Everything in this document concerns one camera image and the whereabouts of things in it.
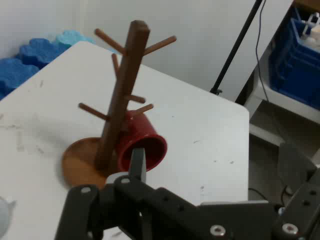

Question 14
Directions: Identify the white shelf cart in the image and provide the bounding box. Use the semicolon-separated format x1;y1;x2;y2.
243;4;320;161

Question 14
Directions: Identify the dark blue foam mat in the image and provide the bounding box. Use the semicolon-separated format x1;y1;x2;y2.
0;57;41;101
19;37;66;69

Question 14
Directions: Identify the blue plastic crate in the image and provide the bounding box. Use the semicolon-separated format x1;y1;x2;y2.
268;7;320;111

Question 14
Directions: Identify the light blue foam mat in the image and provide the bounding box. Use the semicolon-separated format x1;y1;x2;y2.
54;29;97;51

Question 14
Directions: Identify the brown wooden mug tree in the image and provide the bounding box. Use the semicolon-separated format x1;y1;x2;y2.
61;19;178;189

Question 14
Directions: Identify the black tripod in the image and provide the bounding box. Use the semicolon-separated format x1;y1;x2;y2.
209;0;266;96

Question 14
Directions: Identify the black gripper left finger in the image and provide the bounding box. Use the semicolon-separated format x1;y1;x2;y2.
54;147;201;240

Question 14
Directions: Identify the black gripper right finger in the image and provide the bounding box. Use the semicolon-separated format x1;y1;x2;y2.
272;142;320;240

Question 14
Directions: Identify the red ceramic mug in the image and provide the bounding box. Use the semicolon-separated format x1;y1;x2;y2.
116;109;168;173

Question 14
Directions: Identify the thin black hanging cable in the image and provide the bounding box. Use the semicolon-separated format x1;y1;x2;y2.
255;0;271;103

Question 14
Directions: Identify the white plastic bottle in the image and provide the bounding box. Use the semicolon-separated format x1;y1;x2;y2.
299;12;320;46

